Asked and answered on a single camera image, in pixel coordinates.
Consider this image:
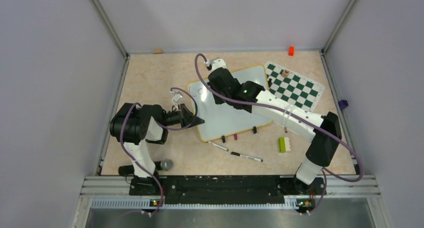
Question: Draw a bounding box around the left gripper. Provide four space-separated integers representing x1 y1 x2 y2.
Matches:
161 103 205 129

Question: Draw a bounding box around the yellow framed whiteboard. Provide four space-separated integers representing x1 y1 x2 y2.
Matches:
187 81 272 142

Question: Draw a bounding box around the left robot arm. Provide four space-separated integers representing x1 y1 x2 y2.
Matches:
109 103 205 195

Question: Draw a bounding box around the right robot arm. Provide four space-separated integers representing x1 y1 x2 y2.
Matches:
207 65 342 194

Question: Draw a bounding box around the green capped marker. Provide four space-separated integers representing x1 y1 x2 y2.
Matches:
208 141 229 152

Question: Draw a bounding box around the black grey microphone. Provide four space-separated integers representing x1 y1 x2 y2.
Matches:
118 159 174 176

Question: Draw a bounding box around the black capped marker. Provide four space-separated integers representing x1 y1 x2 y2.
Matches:
230 152 263 162

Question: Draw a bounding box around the small wooden block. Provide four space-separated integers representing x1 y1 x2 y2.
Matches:
152 49 163 54

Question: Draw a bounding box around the green white toy brick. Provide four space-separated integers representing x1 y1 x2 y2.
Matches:
278 137 291 153

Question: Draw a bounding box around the wooden letter cube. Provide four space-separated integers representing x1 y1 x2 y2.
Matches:
281 70 290 78

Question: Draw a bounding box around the green white chessboard mat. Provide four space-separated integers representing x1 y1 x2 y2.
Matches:
265 61 325 111

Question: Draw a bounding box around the orange toy block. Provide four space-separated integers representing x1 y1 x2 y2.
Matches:
288 46 295 56

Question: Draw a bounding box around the purple toy block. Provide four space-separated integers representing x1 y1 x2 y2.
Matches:
338 100 349 110

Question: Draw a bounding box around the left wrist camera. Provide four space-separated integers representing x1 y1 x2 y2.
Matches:
170 90 183 105

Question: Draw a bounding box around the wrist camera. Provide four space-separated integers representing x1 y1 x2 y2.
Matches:
170 90 183 105
204 58 227 71

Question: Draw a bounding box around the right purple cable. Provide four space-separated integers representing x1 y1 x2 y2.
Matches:
194 53 365 215

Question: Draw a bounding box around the purple cable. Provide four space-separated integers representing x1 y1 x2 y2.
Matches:
194 53 365 215
119 87 199 217

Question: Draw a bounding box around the whiteboard wire stand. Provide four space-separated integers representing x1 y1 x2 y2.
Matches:
220 126 258 143

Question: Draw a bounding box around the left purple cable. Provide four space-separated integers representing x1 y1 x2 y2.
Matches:
119 87 199 217

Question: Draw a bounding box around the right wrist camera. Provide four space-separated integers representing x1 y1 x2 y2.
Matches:
204 58 227 71

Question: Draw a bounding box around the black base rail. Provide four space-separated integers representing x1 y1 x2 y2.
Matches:
129 175 324 205

